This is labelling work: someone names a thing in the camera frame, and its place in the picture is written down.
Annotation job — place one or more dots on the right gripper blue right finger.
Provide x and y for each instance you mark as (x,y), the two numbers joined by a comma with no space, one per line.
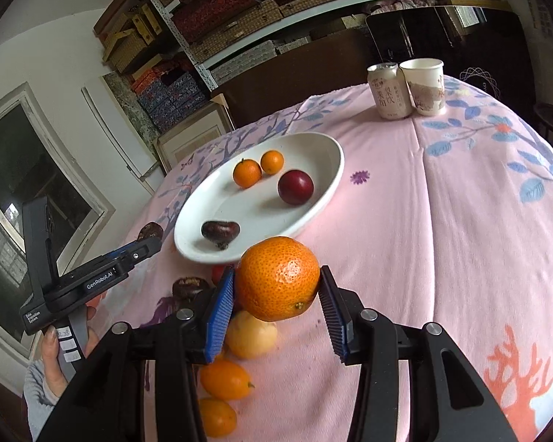
(336,315)

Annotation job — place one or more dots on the orange kumquat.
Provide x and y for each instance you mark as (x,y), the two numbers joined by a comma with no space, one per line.
(218,417)
(226,380)

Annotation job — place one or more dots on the window frame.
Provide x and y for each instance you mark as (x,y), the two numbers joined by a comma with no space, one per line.
(34,163)

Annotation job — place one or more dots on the white oval plate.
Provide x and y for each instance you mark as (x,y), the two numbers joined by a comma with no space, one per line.
(258,210)

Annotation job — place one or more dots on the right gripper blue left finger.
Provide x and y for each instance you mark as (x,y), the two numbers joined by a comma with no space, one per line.
(217,315)

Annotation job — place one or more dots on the large dark mangosteen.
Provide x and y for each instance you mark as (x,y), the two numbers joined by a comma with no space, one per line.
(188,288)

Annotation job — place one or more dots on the white paper cup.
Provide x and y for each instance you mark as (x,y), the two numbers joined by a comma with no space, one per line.
(426,82)

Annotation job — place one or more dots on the metal shelving with boxes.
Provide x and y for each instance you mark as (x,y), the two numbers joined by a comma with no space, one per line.
(281,18)

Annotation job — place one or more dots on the white beverage can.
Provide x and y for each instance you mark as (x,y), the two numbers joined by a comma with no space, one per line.
(389,90)

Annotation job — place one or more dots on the dark wooden cabinet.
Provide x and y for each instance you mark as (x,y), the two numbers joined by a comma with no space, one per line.
(481,46)

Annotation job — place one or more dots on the large orange mandarin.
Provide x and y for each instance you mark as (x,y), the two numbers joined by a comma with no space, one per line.
(277,279)

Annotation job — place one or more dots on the dark red plum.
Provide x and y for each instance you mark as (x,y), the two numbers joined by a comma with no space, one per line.
(295,187)

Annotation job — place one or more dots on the person left hand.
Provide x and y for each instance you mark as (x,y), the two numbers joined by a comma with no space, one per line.
(50,348)

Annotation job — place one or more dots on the small orange on plate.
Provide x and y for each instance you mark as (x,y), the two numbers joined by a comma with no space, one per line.
(246,173)
(272,162)

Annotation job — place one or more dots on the yellow round fruit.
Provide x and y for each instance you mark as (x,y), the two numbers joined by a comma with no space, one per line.
(248,337)

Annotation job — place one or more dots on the pink patterned tablecloth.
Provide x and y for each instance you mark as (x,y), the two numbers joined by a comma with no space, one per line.
(447,219)

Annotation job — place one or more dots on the framed picture leaning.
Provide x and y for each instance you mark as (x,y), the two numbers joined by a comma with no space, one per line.
(208,123)

